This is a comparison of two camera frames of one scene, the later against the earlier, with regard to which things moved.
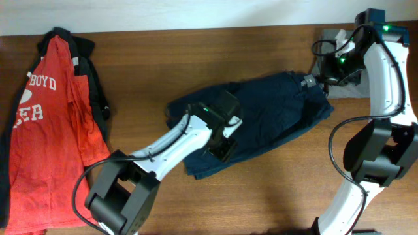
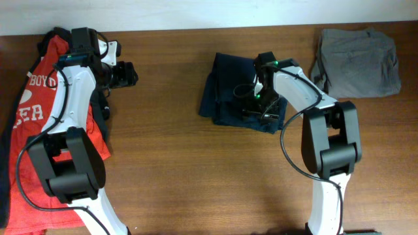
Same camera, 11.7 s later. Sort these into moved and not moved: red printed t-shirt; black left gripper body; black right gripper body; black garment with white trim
Moved: black left gripper body; black right gripper body
Not moved: red printed t-shirt; black garment with white trim
